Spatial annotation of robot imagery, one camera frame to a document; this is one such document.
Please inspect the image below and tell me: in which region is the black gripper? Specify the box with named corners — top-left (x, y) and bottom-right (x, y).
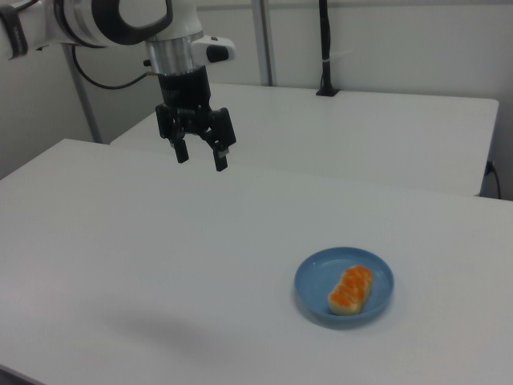
top-left (155, 66), bottom-right (236, 173)

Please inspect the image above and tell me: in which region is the orange glazed bread loaf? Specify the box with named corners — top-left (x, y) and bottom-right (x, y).
top-left (328, 265), bottom-right (374, 316)

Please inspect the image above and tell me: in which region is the grey metal stand leg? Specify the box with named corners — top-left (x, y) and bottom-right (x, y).
top-left (62, 43), bottom-right (102, 144)

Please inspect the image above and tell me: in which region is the blue round plate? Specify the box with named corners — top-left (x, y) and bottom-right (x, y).
top-left (294, 246), bottom-right (395, 331)

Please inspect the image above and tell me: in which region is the grey metal partition post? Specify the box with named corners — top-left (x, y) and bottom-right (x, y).
top-left (252, 0), bottom-right (277, 87)

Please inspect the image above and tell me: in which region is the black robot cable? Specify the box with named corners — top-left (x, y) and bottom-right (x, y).
top-left (71, 44), bottom-right (150, 90)

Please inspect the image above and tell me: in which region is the black camera pole with base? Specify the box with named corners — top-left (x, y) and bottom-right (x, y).
top-left (315, 0), bottom-right (340, 98)

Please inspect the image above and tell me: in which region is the black cable by wall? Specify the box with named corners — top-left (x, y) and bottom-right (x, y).
top-left (485, 160), bottom-right (502, 200)

